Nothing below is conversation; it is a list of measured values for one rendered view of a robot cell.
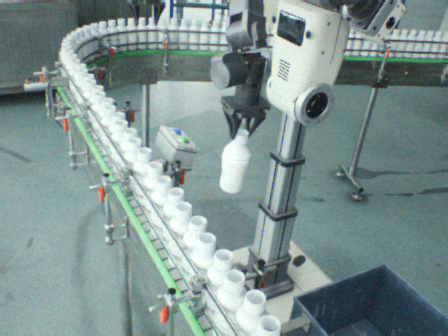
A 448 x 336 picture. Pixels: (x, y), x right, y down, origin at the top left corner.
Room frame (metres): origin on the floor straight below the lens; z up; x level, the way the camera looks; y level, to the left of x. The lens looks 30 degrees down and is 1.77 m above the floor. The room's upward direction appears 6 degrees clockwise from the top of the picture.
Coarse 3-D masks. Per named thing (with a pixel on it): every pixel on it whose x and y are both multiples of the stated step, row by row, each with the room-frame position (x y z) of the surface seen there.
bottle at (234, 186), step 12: (240, 132) 0.98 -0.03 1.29; (228, 144) 0.98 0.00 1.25; (240, 144) 0.95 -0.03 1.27; (228, 156) 0.94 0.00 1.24; (240, 156) 0.94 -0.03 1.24; (228, 168) 0.94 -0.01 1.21; (240, 168) 0.94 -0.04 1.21; (228, 180) 0.95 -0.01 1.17; (240, 180) 0.95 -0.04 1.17; (228, 192) 0.95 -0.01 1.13
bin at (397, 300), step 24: (384, 264) 0.95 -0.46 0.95; (336, 288) 0.87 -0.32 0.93; (360, 288) 0.92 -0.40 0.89; (384, 288) 0.93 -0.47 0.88; (408, 288) 0.88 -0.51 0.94; (312, 312) 0.83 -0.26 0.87; (336, 312) 0.88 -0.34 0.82; (360, 312) 0.93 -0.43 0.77; (384, 312) 0.91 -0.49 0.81; (408, 312) 0.86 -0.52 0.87; (432, 312) 0.81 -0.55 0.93
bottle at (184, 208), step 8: (176, 208) 0.81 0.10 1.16; (184, 208) 0.84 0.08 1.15; (176, 216) 0.81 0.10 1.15; (184, 216) 0.81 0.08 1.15; (176, 224) 0.80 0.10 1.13; (184, 224) 0.80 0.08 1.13; (176, 232) 0.79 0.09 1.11; (184, 232) 0.79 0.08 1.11; (168, 248) 0.82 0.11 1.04; (176, 248) 0.80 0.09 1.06; (168, 256) 0.81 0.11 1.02; (176, 256) 0.79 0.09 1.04
